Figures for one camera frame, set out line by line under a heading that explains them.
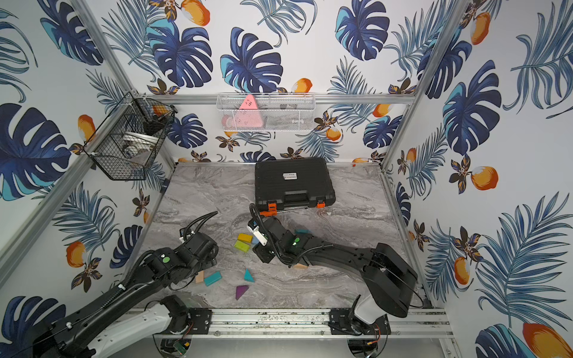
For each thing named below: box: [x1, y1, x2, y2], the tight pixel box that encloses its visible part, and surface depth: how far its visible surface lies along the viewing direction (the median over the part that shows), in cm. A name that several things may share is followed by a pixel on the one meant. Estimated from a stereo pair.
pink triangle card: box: [234, 93, 263, 128], surface depth 92 cm
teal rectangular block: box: [203, 270, 223, 287], surface depth 85 cm
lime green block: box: [234, 240, 250, 253], surface depth 93 cm
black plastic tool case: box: [254, 157, 337, 212], surface depth 105 cm
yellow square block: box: [237, 232, 253, 244], surface depth 97 cm
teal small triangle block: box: [243, 268, 256, 283], surface depth 85 cm
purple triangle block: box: [235, 284, 250, 301], surface depth 82 cm
